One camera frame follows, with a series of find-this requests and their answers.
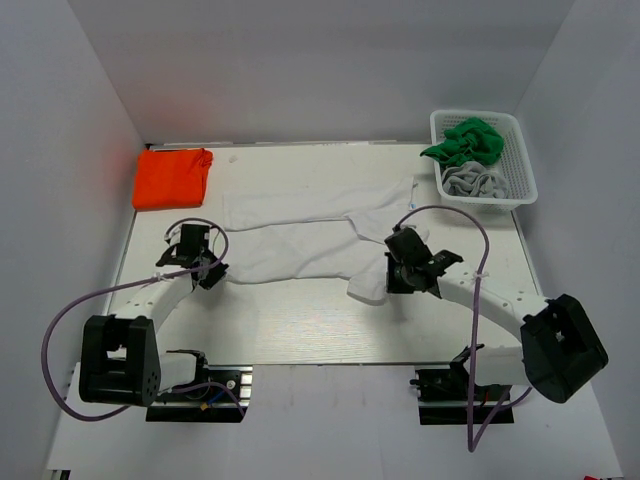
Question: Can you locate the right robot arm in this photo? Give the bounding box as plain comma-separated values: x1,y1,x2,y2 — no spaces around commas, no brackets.
385,227,609,403

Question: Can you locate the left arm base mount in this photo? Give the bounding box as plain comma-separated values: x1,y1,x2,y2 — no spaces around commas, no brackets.
145,349,253,424

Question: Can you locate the folded orange t shirt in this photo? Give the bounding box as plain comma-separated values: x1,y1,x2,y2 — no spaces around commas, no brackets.
132,148,214,211

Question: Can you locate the green t shirt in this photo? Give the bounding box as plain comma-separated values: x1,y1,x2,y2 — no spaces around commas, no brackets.
420,117,505,168

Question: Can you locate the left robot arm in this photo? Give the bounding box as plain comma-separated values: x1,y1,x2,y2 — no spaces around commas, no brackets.
79,222,228,407

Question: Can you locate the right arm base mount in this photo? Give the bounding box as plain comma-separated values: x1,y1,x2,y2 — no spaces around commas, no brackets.
409,347,514,426

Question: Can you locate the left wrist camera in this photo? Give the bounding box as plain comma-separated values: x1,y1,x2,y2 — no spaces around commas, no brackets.
164,225,183,247

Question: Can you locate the white t shirt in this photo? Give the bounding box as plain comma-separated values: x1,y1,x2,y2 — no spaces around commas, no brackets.
223,177,418,305

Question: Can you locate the white plastic basket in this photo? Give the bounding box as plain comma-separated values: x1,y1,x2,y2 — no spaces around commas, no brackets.
430,110,538,213

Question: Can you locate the grey t shirt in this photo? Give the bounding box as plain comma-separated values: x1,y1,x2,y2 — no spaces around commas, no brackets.
442,161,510,199

